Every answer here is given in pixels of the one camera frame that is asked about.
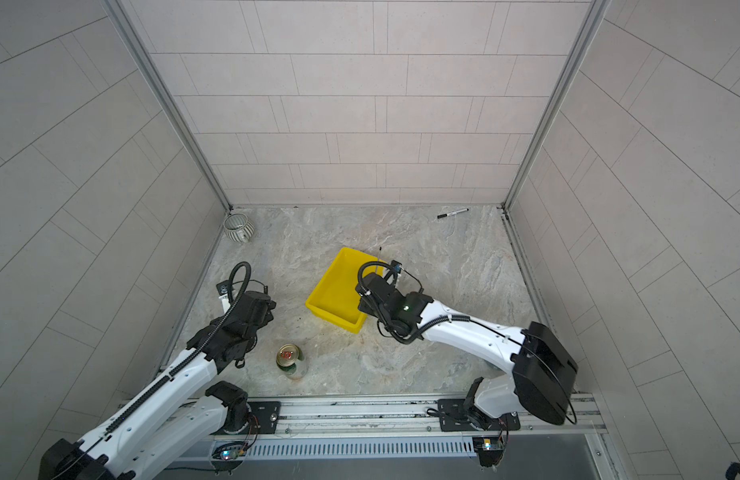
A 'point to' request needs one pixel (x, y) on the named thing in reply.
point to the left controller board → (230, 451)
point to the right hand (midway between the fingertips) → (359, 302)
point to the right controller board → (490, 449)
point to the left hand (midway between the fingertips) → (258, 305)
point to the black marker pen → (452, 213)
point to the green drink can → (287, 356)
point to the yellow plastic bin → (335, 297)
